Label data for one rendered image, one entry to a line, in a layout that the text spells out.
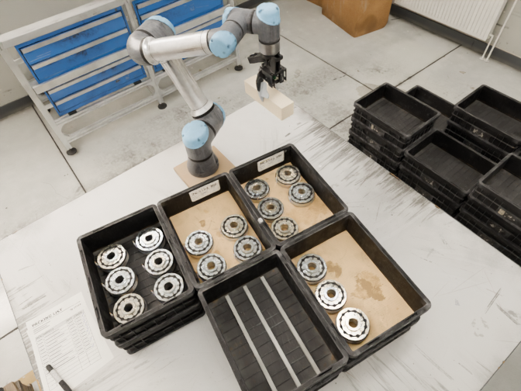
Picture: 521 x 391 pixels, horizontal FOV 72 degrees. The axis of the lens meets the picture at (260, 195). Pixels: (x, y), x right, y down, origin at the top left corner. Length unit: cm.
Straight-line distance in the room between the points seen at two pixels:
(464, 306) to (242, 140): 121
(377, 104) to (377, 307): 149
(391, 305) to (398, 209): 51
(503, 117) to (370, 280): 159
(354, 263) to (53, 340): 111
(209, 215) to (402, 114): 144
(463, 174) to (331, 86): 152
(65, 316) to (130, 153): 170
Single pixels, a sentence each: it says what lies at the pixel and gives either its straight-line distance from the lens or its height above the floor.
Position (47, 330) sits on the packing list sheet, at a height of 70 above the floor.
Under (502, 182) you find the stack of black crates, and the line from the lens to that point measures 223.
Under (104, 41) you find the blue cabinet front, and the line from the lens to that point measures 293.
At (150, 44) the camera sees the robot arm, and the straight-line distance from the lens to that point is 141.
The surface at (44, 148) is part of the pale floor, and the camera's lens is 343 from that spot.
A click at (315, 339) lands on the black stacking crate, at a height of 83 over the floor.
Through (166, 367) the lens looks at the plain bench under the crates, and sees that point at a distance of 138.
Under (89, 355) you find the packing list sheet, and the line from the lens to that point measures 149.
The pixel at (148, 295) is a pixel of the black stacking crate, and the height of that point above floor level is 83.
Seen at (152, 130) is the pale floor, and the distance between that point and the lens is 315.
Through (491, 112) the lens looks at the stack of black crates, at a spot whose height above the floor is 49.
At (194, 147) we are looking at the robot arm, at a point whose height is 91.
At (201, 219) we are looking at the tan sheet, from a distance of 143.
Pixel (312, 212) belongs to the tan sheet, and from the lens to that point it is 142.
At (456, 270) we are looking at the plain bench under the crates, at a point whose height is 70.
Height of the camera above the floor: 200
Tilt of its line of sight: 53 degrees down
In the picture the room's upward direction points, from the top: 6 degrees counter-clockwise
